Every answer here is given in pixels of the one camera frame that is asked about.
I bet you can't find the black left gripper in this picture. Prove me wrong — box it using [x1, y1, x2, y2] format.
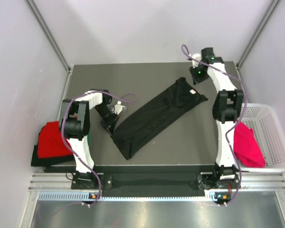
[94, 104, 120, 136]

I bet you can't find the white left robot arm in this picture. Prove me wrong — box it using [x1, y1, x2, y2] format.
[59, 90, 124, 189]

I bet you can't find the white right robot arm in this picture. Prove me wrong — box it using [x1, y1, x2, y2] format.
[187, 47, 244, 188]

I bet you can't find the green folded t shirt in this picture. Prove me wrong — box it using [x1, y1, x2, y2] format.
[87, 132, 90, 143]

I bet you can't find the red folded t shirt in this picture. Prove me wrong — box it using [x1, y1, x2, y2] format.
[37, 121, 73, 159]

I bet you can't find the white perforated plastic basket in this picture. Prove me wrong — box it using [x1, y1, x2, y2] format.
[241, 103, 285, 173]

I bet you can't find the pink t shirt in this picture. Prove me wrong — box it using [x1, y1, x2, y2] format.
[233, 122, 266, 168]

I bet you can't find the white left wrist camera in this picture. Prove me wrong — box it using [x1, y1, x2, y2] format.
[113, 101, 127, 115]

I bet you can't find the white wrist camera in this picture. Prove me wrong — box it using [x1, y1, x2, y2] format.
[113, 101, 127, 115]
[189, 53, 201, 68]

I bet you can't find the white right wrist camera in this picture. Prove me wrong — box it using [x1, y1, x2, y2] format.
[189, 53, 201, 68]

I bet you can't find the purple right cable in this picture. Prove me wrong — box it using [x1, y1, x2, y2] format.
[181, 44, 250, 207]

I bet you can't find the purple cable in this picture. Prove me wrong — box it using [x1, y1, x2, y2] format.
[61, 94, 138, 207]
[181, 44, 250, 207]

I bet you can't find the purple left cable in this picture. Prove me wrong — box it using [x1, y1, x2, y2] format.
[61, 94, 138, 207]

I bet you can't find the aluminium frame post right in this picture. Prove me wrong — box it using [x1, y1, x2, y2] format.
[236, 0, 281, 70]

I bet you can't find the aluminium frame post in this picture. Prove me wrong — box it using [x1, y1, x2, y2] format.
[236, 0, 281, 70]
[24, 0, 71, 73]

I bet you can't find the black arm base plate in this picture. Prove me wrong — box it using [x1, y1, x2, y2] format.
[70, 172, 242, 192]

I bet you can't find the aluminium frame post left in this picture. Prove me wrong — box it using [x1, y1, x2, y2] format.
[24, 0, 71, 73]

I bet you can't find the grey slotted cable duct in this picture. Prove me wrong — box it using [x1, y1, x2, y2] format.
[38, 191, 232, 202]

